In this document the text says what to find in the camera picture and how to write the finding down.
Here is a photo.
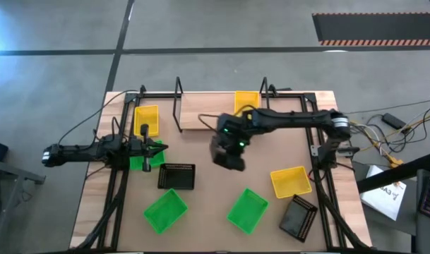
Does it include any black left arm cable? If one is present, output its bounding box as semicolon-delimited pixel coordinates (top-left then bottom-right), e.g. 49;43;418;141
57;89;141;146

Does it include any black hazard-striped floor mat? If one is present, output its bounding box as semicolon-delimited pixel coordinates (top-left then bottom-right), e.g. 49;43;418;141
312;12;430;47

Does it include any white printed box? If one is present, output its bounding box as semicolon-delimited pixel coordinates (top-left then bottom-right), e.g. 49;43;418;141
359;164;407;222

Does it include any black aluminium table frame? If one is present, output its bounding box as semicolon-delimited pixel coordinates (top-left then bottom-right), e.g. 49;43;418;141
69;84;374;252

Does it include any grey cable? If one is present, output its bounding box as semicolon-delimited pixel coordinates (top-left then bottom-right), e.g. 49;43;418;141
343;99;430;116

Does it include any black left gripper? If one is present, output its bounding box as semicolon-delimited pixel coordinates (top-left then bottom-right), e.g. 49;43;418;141
128;123;169;173

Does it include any black plastic basket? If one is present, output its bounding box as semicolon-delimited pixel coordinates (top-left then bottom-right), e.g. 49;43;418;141
278;193;319;243
157;162;197;191

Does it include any grey desk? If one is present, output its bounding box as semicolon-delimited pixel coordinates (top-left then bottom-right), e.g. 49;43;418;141
410;168;430;254

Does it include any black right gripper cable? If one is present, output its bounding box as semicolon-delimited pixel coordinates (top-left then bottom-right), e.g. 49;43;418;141
198;112;222;132

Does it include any grey metal stand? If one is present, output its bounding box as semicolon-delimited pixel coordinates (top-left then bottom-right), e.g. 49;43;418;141
0;157;47;244

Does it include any brown hardboard sheet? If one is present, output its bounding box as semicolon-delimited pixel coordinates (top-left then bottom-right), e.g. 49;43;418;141
116;97;328;252

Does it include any yellow cable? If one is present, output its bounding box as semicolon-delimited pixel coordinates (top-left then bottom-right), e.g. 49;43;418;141
350;116;430;169

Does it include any wooden shelf with black frame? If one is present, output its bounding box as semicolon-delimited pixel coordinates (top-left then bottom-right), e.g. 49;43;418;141
172;76;280;134

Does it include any black desk beam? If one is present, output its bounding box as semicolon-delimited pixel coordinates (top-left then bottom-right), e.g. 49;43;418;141
355;153;430;193

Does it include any yellow plastic basket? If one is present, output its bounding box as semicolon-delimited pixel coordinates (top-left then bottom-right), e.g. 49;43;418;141
234;90;262;116
270;165;313;200
133;104;160;138

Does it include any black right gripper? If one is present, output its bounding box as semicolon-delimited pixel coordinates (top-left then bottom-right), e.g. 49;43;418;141
210;113;253;173

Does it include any green plastic basket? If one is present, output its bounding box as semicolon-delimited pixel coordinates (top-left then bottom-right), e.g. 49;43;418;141
226;187;270;236
143;188;189;236
129;140;167;171

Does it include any black power adapter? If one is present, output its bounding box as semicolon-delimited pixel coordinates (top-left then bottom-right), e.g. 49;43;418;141
381;112;407;131

